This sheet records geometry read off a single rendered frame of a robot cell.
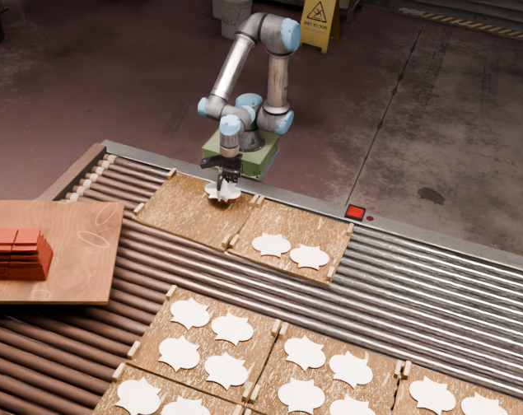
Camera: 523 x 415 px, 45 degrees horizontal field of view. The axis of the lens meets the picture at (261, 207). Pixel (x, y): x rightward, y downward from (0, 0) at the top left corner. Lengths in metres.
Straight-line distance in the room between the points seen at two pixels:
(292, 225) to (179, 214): 0.46
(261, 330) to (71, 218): 0.83
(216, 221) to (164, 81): 2.94
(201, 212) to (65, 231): 0.55
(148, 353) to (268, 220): 0.78
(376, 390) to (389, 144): 2.98
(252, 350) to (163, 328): 0.31
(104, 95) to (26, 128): 0.68
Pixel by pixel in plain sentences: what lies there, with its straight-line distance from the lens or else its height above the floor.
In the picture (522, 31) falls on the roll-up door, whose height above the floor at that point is 0.08.
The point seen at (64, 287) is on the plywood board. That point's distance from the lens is 2.21.
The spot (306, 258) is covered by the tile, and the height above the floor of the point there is 0.95.
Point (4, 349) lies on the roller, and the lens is 2.25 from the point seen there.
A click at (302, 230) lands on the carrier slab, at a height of 0.94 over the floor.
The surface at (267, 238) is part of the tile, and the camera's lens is 2.48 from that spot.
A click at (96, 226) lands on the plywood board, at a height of 1.04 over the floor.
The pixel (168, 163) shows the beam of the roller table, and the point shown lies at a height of 0.91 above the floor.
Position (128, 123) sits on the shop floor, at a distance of 4.84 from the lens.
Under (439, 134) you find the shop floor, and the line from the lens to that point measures 5.08.
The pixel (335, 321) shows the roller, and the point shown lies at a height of 0.91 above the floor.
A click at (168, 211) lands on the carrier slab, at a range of 2.60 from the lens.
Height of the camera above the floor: 2.64
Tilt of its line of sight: 41 degrees down
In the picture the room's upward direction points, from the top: 5 degrees clockwise
